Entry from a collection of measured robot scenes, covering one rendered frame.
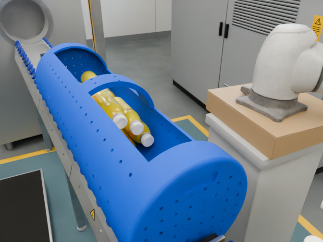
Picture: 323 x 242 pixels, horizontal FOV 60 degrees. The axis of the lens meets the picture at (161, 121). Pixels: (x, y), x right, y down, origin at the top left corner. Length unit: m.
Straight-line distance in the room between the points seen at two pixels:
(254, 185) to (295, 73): 0.38
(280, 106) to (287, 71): 0.12
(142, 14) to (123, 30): 0.48
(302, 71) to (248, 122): 0.22
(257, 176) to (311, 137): 0.21
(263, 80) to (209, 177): 0.51
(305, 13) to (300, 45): 1.16
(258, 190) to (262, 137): 0.20
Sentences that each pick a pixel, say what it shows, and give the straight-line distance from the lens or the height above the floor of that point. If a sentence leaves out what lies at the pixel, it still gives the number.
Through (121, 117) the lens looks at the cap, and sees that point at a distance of 0.78.
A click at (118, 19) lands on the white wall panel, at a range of 5.74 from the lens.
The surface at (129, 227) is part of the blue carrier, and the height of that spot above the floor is 1.15.
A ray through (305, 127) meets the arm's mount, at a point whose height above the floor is 1.08.
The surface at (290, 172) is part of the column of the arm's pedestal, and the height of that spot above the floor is 0.88.
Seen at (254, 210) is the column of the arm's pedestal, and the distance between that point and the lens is 1.09.
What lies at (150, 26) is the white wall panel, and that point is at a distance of 5.99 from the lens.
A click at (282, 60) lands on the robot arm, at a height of 1.26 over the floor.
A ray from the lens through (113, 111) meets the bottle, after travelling 0.80.
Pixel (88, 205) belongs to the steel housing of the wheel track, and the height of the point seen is 0.88.
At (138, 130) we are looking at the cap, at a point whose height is 1.09.
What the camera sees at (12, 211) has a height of 0.15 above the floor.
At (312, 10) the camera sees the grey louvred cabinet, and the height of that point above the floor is 1.24.
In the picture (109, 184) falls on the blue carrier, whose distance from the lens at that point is 0.56.
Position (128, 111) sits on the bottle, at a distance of 0.85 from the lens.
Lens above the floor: 1.54
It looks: 31 degrees down
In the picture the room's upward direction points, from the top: straight up
